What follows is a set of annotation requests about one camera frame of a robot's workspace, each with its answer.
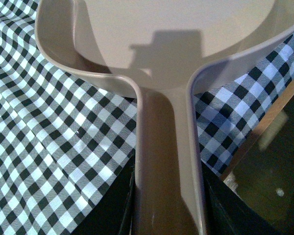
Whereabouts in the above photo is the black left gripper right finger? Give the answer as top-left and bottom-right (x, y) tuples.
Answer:
(202, 163), (281, 235)

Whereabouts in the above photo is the black white checkered tablecloth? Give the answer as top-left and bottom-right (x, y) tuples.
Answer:
(0, 0), (294, 235)

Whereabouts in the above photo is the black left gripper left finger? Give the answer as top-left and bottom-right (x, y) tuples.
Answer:
(72, 149), (135, 235)

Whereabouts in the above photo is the beige plastic dustpan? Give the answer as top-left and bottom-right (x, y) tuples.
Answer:
(35, 0), (294, 235)

